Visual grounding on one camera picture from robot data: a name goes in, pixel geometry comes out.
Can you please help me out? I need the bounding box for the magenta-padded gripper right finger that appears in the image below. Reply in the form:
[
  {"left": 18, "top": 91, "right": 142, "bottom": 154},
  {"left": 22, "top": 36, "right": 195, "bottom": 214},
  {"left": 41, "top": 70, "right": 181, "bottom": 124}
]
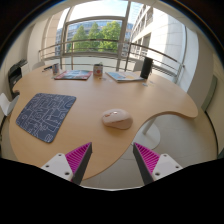
[{"left": 132, "top": 142, "right": 184, "bottom": 186}]

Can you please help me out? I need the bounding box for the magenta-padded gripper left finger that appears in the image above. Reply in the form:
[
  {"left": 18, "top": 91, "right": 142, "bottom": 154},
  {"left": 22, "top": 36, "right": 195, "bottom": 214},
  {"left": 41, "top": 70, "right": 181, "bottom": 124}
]
[{"left": 40, "top": 141, "right": 93, "bottom": 186}]

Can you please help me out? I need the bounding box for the beige computer mouse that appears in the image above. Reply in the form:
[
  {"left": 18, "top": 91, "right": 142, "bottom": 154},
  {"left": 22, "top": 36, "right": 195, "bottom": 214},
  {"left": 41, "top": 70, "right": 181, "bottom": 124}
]
[{"left": 101, "top": 108, "right": 134, "bottom": 131}]

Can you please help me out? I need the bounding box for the dark blue patterned mouse pad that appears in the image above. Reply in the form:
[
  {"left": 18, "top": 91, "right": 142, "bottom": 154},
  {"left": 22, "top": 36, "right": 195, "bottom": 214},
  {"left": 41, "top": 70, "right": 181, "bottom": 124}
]
[{"left": 15, "top": 92, "right": 78, "bottom": 144}]

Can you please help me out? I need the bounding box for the white table leg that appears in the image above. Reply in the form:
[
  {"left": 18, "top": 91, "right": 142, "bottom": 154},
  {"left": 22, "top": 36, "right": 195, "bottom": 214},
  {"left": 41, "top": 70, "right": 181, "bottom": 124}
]
[{"left": 142, "top": 116, "right": 158, "bottom": 135}]

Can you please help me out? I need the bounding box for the white chair with wooden legs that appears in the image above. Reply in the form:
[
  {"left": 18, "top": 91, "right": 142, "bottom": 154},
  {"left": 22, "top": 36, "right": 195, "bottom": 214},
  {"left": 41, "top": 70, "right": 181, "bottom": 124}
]
[{"left": 0, "top": 92, "right": 20, "bottom": 118}]

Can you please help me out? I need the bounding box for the red and blue magazine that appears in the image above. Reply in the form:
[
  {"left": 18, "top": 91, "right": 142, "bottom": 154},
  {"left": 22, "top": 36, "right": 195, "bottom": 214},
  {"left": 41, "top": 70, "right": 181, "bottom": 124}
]
[{"left": 53, "top": 69, "right": 94, "bottom": 81}]

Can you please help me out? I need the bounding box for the blue and white can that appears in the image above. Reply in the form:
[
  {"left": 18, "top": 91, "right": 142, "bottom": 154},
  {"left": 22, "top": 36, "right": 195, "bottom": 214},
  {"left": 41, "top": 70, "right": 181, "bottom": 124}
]
[{"left": 52, "top": 62, "right": 60, "bottom": 76}]

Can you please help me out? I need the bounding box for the open light booklet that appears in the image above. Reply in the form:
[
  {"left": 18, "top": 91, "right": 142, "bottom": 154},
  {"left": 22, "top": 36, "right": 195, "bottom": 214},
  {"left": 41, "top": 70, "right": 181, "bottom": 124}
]
[{"left": 105, "top": 70, "right": 145, "bottom": 83}]

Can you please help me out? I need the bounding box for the black upright box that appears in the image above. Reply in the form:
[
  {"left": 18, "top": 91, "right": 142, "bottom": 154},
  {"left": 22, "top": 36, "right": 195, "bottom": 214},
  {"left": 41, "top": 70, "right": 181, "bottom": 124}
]
[{"left": 139, "top": 56, "right": 154, "bottom": 80}]

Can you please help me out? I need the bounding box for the black and white printer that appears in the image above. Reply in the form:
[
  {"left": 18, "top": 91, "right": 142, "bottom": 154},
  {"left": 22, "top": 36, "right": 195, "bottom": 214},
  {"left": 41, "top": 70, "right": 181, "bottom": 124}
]
[{"left": 7, "top": 59, "right": 29, "bottom": 99}]

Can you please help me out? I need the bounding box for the metal balcony railing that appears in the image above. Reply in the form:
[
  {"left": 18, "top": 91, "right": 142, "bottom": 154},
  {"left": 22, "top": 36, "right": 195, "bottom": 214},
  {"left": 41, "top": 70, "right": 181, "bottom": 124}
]
[{"left": 38, "top": 39, "right": 185, "bottom": 84}]

